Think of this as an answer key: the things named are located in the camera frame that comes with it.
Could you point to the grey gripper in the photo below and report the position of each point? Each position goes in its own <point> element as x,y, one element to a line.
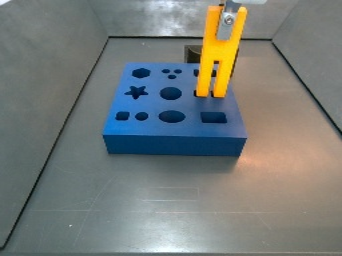
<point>230,7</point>

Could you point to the yellow double-square peg object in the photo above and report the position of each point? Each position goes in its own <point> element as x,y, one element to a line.
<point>218,54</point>

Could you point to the blue foam shape-sorting block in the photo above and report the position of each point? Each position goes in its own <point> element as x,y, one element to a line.
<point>160,118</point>

